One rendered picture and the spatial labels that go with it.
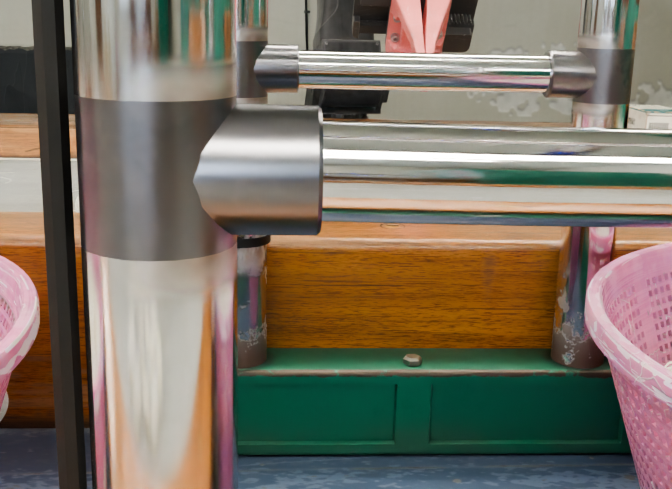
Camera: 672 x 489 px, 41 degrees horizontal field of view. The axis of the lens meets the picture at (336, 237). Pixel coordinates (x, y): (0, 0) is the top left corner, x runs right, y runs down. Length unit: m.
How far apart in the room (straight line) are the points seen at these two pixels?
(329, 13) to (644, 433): 0.80
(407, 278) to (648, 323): 0.10
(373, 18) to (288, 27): 1.86
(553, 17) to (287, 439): 2.43
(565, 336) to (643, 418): 0.12
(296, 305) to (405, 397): 0.06
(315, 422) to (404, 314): 0.06
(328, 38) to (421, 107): 1.68
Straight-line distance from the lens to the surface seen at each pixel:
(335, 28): 1.03
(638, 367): 0.27
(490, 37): 2.72
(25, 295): 0.32
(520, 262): 0.42
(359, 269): 0.41
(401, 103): 2.68
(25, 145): 0.79
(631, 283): 0.38
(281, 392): 0.39
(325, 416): 0.40
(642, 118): 0.85
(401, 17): 0.73
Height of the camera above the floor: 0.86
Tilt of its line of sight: 14 degrees down
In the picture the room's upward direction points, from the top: 1 degrees clockwise
